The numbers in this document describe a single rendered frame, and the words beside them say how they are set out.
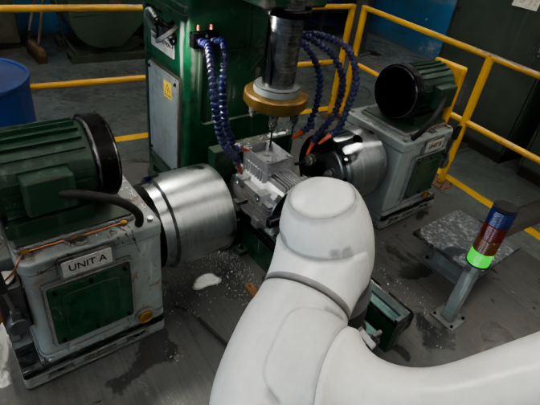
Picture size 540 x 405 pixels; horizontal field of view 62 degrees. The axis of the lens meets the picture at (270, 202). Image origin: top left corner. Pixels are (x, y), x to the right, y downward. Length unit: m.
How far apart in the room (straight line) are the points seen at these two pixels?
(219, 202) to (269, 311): 0.72
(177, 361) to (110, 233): 0.39
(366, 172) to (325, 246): 1.03
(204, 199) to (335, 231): 0.71
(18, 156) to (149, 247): 0.33
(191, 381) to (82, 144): 0.61
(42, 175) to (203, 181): 0.41
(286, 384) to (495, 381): 0.17
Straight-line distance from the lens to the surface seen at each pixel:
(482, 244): 1.29
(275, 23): 1.18
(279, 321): 0.43
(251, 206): 1.32
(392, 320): 1.24
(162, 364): 1.20
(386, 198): 1.64
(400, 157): 1.57
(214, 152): 1.31
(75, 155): 0.95
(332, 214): 0.44
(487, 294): 1.64
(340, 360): 0.41
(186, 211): 1.10
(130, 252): 1.04
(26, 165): 0.93
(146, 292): 1.14
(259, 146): 1.40
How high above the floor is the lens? 1.79
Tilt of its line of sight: 35 degrees down
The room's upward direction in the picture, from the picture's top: 8 degrees clockwise
